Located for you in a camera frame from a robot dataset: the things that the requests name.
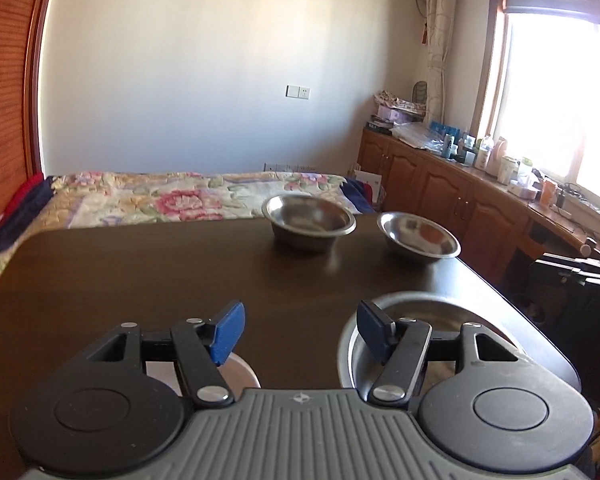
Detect white power strip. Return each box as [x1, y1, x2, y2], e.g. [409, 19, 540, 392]
[263, 162, 322, 174]

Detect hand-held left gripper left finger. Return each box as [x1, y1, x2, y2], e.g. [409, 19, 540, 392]
[82, 300, 246, 409]

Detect dark blue quilt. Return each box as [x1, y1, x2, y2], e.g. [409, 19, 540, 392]
[0, 176, 57, 273]

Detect white bottle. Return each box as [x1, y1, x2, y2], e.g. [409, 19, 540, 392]
[474, 135, 494, 169]

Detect tissue box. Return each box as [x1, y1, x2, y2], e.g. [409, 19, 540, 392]
[507, 182, 539, 202]

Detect white jar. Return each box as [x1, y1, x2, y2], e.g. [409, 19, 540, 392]
[497, 155, 519, 184]

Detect white floral rectangular plate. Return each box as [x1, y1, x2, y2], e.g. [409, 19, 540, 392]
[145, 352, 261, 397]

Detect patterned beige curtain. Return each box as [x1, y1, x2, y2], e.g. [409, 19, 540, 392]
[424, 0, 459, 127]

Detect white paper bag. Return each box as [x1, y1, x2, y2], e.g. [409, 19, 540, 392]
[352, 167, 383, 207]

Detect wooden cabinet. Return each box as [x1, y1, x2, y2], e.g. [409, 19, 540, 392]
[357, 127, 600, 311]

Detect large steel bowl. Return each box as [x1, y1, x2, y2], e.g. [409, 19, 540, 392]
[337, 290, 527, 392]

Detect stack of boxes and cloth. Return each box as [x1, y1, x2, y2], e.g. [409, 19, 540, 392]
[373, 90, 426, 111]

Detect wooden louvered wardrobe door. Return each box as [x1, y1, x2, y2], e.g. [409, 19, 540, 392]
[0, 0, 57, 233]

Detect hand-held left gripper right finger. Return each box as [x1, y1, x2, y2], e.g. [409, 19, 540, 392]
[356, 300, 528, 407]

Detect pink box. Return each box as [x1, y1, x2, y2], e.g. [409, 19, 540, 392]
[377, 106, 424, 126]

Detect window with wooden frame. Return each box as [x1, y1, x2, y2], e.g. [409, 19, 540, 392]
[471, 0, 600, 223]

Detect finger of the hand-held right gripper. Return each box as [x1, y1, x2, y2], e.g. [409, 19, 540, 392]
[531, 240, 600, 286]

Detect small steel bowl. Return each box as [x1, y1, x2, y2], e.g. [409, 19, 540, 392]
[261, 194, 357, 254]
[376, 211, 462, 264]

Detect red cloth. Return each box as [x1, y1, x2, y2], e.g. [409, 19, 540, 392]
[7, 173, 47, 216]

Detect clear plastic bags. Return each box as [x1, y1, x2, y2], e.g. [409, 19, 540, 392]
[390, 122, 447, 151]

